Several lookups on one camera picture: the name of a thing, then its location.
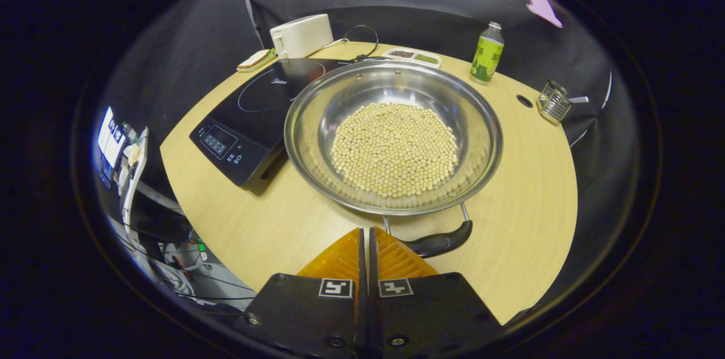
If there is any wire utensil holder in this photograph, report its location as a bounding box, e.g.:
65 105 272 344
536 80 570 125

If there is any tangle of cables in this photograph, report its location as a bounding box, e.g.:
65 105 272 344
113 223 255 309

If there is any pile of soybeans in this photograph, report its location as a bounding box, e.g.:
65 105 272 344
330 102 459 199

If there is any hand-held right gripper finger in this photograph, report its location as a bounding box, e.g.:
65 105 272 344
232 228 369 359
368 226 505 359

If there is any white toaster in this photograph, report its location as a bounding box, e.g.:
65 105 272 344
270 14 335 59

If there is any white equipment frame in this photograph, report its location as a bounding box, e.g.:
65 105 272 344
97 107 151 229

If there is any stainless steel pot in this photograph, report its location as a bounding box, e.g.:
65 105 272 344
283 59 504 259

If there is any black power cable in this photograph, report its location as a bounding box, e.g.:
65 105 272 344
343 24 380 62

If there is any black induction cooktop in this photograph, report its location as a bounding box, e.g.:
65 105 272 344
190 58 355 187

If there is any green label drink bottle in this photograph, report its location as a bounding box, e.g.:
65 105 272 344
470 22 505 86

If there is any bread slice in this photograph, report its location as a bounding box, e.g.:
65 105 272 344
238 49 271 70

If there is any white divided dish with beans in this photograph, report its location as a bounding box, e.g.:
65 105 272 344
382 48 442 69

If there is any small green plate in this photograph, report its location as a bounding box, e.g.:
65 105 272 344
236 48 278 73

